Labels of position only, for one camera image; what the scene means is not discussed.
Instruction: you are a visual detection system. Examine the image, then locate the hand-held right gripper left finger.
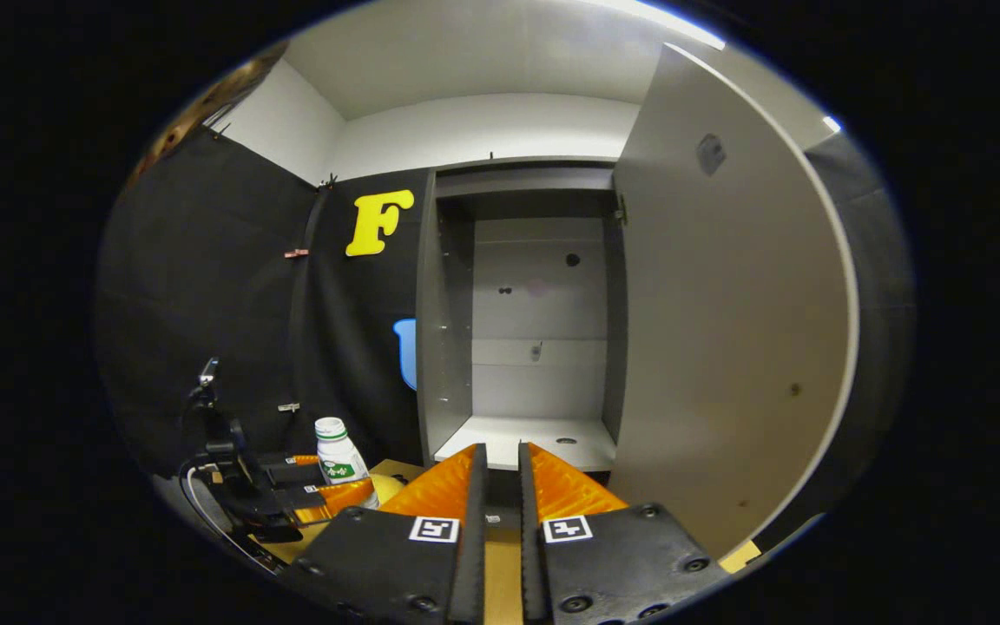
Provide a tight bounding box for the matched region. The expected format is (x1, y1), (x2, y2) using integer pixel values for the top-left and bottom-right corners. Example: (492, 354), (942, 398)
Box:
(279, 443), (490, 625)

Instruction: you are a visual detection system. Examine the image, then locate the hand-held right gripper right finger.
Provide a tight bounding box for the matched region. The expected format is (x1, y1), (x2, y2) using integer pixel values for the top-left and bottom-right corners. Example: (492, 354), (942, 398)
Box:
(517, 441), (734, 625)

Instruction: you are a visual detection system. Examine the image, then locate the white bottle green label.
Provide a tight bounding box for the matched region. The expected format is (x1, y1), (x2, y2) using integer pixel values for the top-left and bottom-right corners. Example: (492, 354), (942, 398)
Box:
(314, 417), (379, 511)

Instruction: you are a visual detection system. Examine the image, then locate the dark grey cabinet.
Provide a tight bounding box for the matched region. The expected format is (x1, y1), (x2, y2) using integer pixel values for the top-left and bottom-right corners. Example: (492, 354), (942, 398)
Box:
(413, 156), (631, 474)

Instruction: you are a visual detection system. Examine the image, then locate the light grey cabinet door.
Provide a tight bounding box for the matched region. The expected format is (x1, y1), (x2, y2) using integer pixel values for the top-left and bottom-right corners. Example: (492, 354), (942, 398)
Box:
(609, 43), (861, 558)

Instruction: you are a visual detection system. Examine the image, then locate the black backdrop cloth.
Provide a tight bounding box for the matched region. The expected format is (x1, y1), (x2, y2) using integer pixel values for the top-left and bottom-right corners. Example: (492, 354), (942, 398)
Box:
(92, 126), (916, 539)

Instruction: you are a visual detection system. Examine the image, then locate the white cable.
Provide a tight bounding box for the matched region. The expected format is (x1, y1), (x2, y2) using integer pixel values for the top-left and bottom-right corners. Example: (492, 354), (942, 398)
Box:
(183, 464), (280, 565)

